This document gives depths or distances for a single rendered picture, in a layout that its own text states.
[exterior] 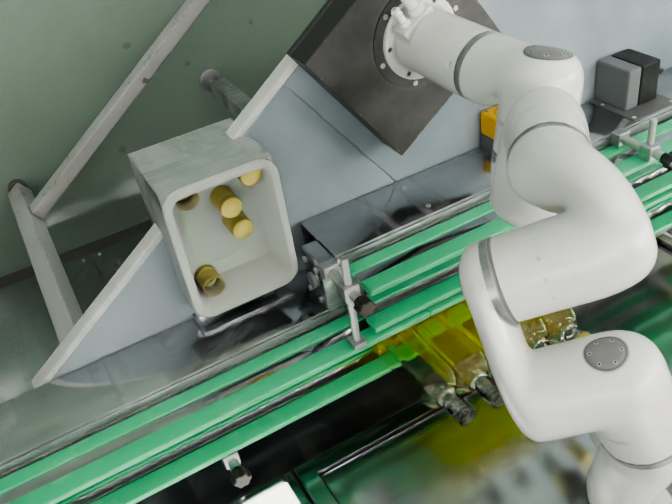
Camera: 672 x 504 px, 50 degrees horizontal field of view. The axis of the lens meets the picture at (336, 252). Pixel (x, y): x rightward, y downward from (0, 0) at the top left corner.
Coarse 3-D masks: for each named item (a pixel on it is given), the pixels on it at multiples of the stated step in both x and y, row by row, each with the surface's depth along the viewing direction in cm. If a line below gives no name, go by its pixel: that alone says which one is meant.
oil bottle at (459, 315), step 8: (456, 304) 119; (464, 304) 118; (440, 312) 119; (448, 312) 117; (456, 312) 117; (464, 312) 117; (456, 320) 116; (464, 320) 115; (472, 320) 115; (464, 328) 114; (472, 328) 114; (472, 336) 113; (480, 344) 111
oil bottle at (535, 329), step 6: (534, 318) 113; (540, 318) 113; (522, 324) 113; (528, 324) 112; (534, 324) 112; (540, 324) 112; (522, 330) 112; (528, 330) 112; (534, 330) 112; (540, 330) 112; (546, 330) 112; (528, 336) 111; (534, 336) 111; (540, 336) 111; (546, 336) 112; (528, 342) 111; (534, 342) 111
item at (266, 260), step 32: (256, 160) 102; (192, 192) 99; (256, 192) 112; (192, 224) 109; (256, 224) 115; (288, 224) 109; (192, 256) 112; (224, 256) 115; (256, 256) 118; (288, 256) 113; (192, 288) 106; (256, 288) 113
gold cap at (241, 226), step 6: (222, 216) 111; (240, 216) 109; (246, 216) 110; (228, 222) 110; (234, 222) 108; (240, 222) 108; (246, 222) 109; (228, 228) 110; (234, 228) 108; (240, 228) 109; (246, 228) 109; (252, 228) 110; (234, 234) 109; (240, 234) 109; (246, 234) 110
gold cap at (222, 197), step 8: (216, 192) 108; (224, 192) 107; (232, 192) 108; (216, 200) 107; (224, 200) 105; (232, 200) 106; (240, 200) 107; (224, 208) 106; (232, 208) 106; (240, 208) 107; (224, 216) 106; (232, 216) 107
